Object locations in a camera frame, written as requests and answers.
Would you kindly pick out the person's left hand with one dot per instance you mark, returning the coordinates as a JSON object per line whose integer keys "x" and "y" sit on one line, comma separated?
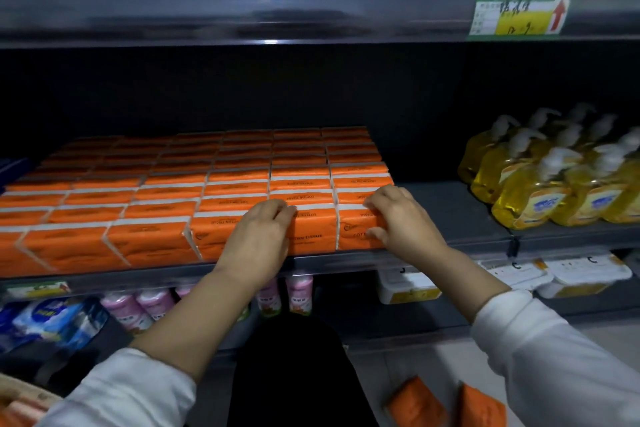
{"x": 255, "y": 241}

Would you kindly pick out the person's right hand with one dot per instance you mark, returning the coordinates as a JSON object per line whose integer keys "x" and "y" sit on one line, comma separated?
{"x": 410, "y": 229}

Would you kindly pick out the person's left fingers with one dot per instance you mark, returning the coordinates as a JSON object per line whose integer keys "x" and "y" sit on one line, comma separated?
{"x": 280, "y": 211}

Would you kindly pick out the person's right thumb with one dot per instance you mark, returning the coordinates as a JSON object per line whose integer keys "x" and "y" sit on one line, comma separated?
{"x": 380, "y": 234}

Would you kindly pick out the orange tissue packet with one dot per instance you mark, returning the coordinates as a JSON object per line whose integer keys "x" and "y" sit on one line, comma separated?
{"x": 417, "y": 404}
{"x": 481, "y": 409}
{"x": 312, "y": 231}
{"x": 355, "y": 231}

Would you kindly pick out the person's right forearm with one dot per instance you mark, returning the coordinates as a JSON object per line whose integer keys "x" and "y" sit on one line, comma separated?
{"x": 525, "y": 336}

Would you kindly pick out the person's left forearm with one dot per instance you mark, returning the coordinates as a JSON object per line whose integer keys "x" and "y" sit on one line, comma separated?
{"x": 190, "y": 326}

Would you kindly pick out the pink bottle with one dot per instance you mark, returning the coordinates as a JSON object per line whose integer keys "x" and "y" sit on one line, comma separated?
{"x": 157, "y": 301}
{"x": 127, "y": 311}
{"x": 300, "y": 294}
{"x": 269, "y": 299}

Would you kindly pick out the rows of orange tissue packs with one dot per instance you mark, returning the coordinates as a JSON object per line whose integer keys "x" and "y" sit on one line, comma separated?
{"x": 150, "y": 201}

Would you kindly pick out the person's black trousers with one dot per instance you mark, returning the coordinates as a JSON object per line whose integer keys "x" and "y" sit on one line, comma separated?
{"x": 295, "y": 371}

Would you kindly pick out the group of yellow soap bottles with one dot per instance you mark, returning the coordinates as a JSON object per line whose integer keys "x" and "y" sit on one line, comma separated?
{"x": 545, "y": 186}

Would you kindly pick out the green shelf label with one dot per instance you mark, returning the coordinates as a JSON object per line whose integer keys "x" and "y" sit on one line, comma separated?
{"x": 37, "y": 289}

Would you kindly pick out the blue plastic pack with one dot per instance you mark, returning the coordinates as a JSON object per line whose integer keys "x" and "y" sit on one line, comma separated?
{"x": 50, "y": 321}

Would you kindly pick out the green yellow price label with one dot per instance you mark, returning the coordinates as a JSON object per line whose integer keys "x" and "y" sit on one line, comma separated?
{"x": 520, "y": 14}

